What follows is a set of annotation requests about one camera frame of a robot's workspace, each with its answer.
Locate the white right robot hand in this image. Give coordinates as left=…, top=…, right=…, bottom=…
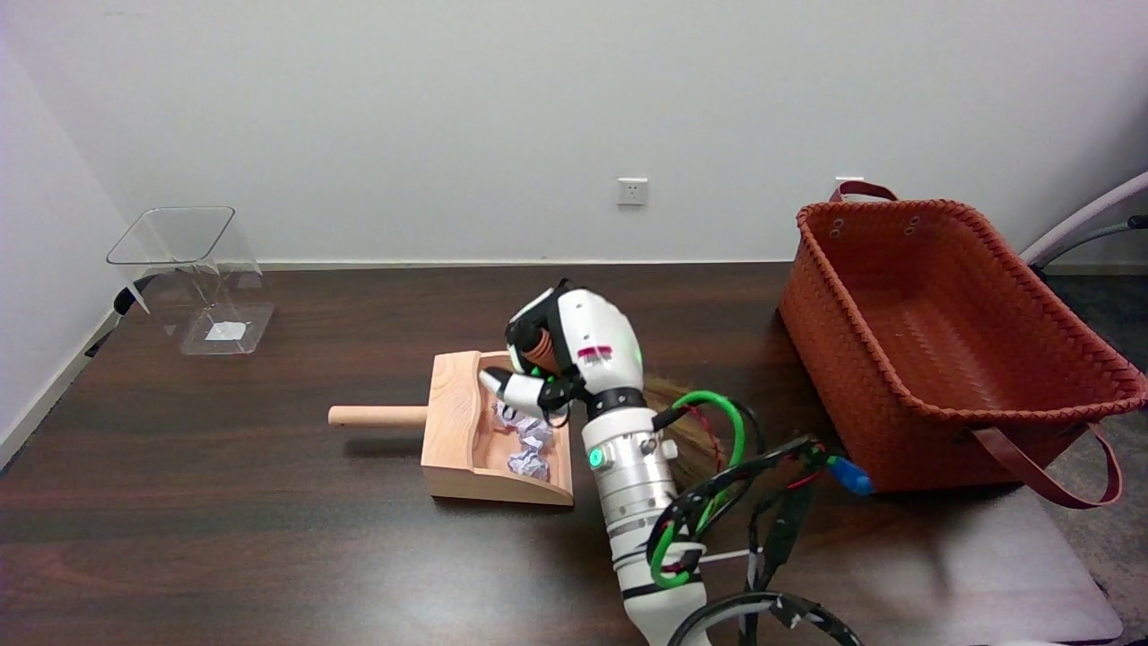
left=478, top=280, right=647, bottom=427

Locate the straw hand broom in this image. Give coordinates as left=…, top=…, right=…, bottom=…
left=523, top=328, right=727, bottom=493

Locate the wooden dustpan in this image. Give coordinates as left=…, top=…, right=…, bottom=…
left=327, top=350, right=575, bottom=507

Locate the red woven basket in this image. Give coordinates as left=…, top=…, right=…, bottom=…
left=778, top=179, right=1148, bottom=510

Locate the clear acrylic container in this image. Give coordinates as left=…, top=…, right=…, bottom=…
left=106, top=205, right=275, bottom=357

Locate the pale curved tube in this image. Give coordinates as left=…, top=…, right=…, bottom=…
left=1021, top=170, right=1148, bottom=266

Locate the grey curved bar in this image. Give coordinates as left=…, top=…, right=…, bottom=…
left=1031, top=214, right=1148, bottom=270

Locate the green robot cable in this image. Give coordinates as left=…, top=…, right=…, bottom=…
left=648, top=390, right=747, bottom=590

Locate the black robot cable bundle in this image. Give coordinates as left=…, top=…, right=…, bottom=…
left=646, top=408, right=866, bottom=646

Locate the blue cable connector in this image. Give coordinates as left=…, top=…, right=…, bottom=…
left=825, top=455, right=875, bottom=497

